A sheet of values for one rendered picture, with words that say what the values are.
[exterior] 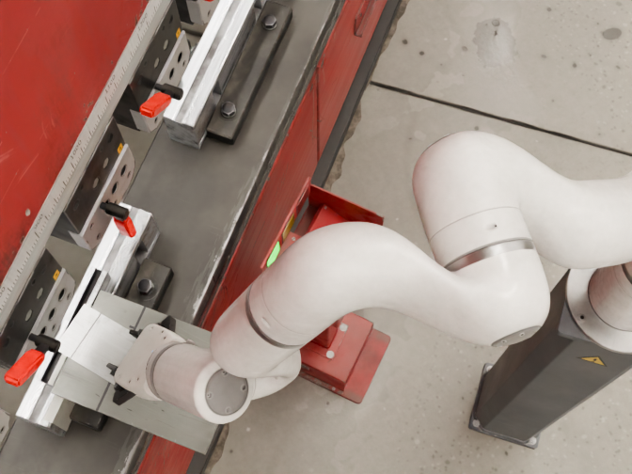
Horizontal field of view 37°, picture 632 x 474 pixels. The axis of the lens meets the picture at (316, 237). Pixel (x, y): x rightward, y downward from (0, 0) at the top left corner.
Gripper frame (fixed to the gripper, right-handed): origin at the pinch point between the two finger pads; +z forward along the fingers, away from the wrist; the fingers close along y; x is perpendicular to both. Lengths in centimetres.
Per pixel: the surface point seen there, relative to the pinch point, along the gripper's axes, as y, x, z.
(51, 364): 7.1, -4.7, 12.9
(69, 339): 2.3, -5.1, 11.8
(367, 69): -114, 51, 90
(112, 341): -0.8, -0.3, 7.9
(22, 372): 11.1, -18.2, -17.4
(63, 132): -14.9, -33.2, -22.9
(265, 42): -64, -3, 23
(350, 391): -30, 86, 66
